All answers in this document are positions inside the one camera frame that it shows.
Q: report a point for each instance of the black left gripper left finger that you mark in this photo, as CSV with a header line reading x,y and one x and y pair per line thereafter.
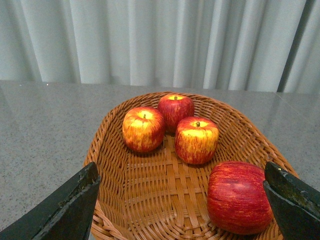
x,y
66,214

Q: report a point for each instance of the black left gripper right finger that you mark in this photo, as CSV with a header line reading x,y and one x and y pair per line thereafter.
x,y
295,204

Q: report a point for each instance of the dark red apple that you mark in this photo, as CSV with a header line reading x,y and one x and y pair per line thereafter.
x,y
174,108
236,199

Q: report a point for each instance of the red-yellow apple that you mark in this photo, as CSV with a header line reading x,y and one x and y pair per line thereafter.
x,y
196,140

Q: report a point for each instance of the brown wicker basket left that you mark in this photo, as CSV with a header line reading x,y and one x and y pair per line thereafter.
x,y
155,195

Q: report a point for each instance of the yellow-red apple front left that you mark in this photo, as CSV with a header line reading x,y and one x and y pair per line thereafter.
x,y
143,129

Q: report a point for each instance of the dark red apple back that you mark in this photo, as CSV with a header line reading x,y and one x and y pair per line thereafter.
x,y
174,108

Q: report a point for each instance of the white pleated curtain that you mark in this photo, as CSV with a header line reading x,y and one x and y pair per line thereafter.
x,y
253,45

